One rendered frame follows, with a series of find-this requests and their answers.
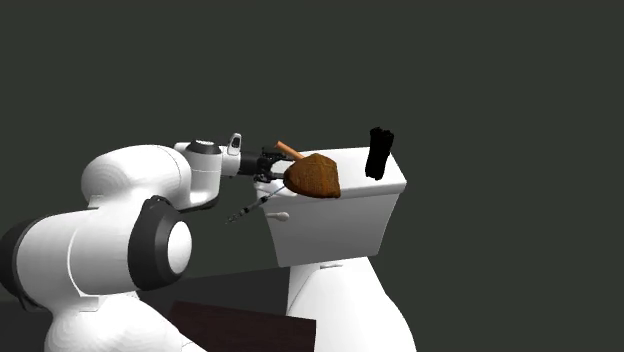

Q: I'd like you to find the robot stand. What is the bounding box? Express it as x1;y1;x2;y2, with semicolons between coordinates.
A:
167;300;318;352

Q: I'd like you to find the white toilet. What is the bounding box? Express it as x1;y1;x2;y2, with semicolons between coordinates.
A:
252;146;418;352

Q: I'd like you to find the thin black and silver pen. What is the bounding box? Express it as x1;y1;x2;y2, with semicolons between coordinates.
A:
224;184;287;226

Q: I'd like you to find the black ribbed cylinder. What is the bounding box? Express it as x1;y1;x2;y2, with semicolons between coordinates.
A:
364;126;396;182

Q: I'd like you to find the brown brush with orange handle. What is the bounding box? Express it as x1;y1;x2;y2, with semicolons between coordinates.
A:
274;140;342;200

